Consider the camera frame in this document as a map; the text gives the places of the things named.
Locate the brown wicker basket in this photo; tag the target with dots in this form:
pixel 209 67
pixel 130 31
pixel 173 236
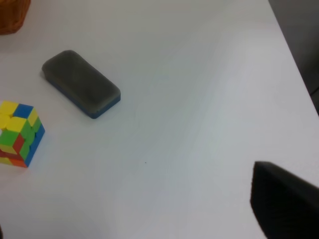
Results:
pixel 12 15

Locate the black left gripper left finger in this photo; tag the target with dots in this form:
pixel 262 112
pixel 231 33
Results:
pixel 1 233

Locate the grey blue whiteboard eraser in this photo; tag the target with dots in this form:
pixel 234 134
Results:
pixel 81 83

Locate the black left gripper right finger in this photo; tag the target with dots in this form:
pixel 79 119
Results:
pixel 285 206

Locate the colourful puzzle cube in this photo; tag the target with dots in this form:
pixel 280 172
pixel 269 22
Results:
pixel 21 132

